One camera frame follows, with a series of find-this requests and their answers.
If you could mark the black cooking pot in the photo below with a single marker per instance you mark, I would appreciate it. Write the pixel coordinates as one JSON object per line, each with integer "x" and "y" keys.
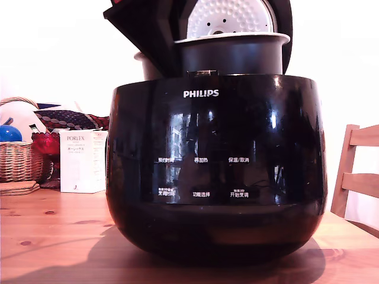
{"x": 231, "y": 56}

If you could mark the black rice cooker lid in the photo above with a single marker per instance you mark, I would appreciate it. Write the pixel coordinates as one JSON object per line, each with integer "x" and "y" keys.
{"x": 237, "y": 17}

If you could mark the black Philips rice cooker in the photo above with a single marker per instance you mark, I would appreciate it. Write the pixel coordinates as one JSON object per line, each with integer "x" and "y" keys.
{"x": 219, "y": 177}

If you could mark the red patterned cloth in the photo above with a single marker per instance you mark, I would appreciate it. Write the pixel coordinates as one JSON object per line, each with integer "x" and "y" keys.
{"x": 68, "y": 118}

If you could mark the green white packet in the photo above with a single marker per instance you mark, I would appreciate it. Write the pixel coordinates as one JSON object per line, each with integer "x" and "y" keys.
{"x": 34, "y": 128}

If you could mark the white Porlex box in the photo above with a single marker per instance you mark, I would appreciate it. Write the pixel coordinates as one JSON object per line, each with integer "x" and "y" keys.
{"x": 77, "y": 165}

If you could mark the blue ball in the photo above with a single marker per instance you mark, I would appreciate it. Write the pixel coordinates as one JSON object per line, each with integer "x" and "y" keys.
{"x": 9, "y": 133}

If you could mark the wicker basket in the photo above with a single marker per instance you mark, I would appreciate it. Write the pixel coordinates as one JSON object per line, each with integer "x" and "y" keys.
{"x": 16, "y": 162}

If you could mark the cork coaster stack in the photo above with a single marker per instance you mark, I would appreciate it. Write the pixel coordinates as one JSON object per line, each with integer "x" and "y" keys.
{"x": 17, "y": 187}

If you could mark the wooden chair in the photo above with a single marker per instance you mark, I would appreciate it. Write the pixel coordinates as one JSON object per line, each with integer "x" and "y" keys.
{"x": 359, "y": 180}

